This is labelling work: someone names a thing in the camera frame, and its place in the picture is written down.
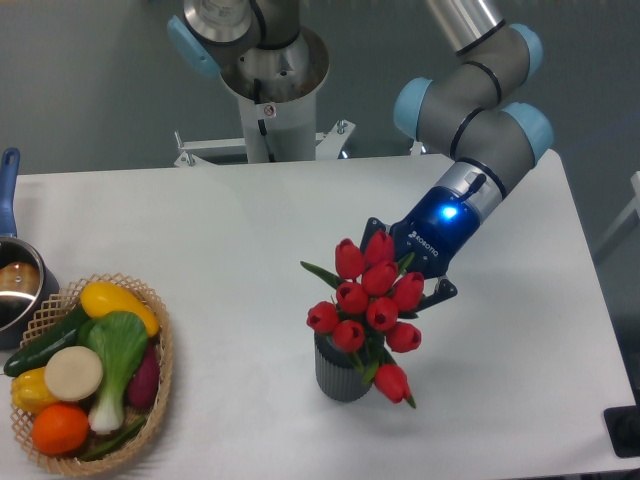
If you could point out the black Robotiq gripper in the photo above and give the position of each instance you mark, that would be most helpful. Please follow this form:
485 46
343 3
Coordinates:
434 231

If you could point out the red tulip bouquet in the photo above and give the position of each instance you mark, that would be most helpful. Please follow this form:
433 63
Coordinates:
367 317

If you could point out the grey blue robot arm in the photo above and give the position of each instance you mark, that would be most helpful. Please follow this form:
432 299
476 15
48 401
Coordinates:
491 143

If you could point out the dark grey ribbed vase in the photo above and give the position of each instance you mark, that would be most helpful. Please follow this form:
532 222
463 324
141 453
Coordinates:
335 374

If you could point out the white furniture piece at right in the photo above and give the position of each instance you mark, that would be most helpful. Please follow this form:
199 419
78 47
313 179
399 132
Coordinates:
621 227

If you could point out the black device at table edge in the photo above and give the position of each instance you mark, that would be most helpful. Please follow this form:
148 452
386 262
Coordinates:
623 429

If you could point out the purple sweet potato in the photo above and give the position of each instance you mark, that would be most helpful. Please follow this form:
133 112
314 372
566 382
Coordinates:
142 388

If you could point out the green bok choy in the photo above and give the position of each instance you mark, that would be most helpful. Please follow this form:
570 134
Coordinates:
119 339

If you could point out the yellow squash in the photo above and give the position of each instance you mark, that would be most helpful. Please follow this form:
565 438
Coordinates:
100 298

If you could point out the green chili pepper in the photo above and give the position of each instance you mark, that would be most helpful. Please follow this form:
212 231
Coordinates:
112 445

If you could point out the woven wicker basket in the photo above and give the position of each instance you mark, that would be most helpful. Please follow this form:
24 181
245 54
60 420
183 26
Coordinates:
52 311

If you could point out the dark green cucumber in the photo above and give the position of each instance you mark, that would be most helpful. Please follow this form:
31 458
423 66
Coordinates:
39 351

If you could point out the beige round disc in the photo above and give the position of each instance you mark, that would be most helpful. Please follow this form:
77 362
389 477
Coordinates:
73 373

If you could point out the orange fruit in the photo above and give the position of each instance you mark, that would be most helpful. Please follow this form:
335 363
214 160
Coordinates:
59 429

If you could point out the yellow bell pepper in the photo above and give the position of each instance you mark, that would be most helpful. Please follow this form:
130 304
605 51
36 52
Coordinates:
30 392

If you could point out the white metal base frame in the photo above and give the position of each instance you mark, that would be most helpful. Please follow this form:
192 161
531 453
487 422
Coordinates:
329 145

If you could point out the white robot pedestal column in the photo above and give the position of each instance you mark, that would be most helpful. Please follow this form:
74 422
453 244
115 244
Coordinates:
276 94

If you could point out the blue handled saucepan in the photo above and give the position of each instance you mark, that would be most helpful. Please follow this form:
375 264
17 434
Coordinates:
26 281

